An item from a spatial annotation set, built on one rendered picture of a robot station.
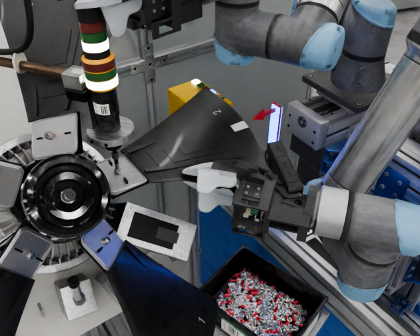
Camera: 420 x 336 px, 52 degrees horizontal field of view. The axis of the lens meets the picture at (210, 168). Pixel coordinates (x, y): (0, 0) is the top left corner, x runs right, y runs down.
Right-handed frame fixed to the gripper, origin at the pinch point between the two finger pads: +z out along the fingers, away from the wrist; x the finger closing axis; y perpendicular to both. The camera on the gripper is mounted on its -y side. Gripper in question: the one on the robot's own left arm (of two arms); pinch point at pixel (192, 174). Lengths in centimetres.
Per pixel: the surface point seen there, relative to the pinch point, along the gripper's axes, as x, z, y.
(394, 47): 156, -68, -344
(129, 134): -9.6, 8.0, 3.5
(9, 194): -3.9, 23.3, 14.7
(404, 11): 166, -80, -445
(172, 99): 17.3, 20.7, -40.4
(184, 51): 28, 33, -81
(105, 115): -13.2, 10.8, 4.1
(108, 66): -20.4, 9.4, 2.6
